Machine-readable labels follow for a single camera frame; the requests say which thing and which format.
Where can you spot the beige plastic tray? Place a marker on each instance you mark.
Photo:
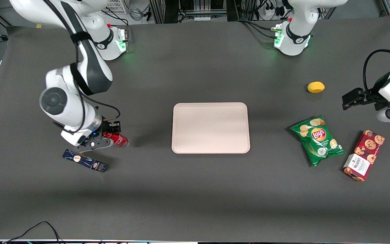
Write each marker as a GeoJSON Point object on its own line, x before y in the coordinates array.
{"type": "Point", "coordinates": [210, 128]}

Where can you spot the yellow lemon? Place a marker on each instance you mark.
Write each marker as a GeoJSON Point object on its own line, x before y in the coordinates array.
{"type": "Point", "coordinates": [316, 87]}

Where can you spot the green Lay's chips bag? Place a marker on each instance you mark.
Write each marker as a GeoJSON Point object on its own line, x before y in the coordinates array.
{"type": "Point", "coordinates": [318, 140]}

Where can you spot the black aluminium rack frame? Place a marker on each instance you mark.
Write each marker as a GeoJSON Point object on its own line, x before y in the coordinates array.
{"type": "Point", "coordinates": [168, 10]}

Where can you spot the white vented box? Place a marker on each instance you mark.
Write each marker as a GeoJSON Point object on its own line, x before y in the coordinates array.
{"type": "Point", "coordinates": [117, 6]}

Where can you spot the white power strip with plugs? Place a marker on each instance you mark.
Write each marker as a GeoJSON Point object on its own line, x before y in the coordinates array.
{"type": "Point", "coordinates": [273, 12]}

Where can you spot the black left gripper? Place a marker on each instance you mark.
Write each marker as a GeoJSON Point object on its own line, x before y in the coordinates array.
{"type": "Point", "coordinates": [367, 96]}

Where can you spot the red Walkers cookie box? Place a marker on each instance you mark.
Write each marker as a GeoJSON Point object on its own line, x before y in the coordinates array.
{"type": "Point", "coordinates": [364, 156]}

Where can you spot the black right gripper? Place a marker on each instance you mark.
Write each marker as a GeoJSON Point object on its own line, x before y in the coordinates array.
{"type": "Point", "coordinates": [108, 128]}

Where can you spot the dark blue narrow box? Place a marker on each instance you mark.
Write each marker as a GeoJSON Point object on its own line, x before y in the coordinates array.
{"type": "Point", "coordinates": [85, 160]}

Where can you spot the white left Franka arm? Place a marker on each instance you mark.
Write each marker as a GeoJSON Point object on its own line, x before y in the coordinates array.
{"type": "Point", "coordinates": [295, 45]}

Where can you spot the red coke bottle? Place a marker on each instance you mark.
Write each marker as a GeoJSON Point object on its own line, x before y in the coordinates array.
{"type": "Point", "coordinates": [120, 140]}

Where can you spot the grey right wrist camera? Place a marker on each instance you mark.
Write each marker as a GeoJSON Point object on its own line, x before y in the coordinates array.
{"type": "Point", "coordinates": [93, 144]}

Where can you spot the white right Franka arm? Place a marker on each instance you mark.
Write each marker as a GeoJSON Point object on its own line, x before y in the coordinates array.
{"type": "Point", "coordinates": [63, 108]}

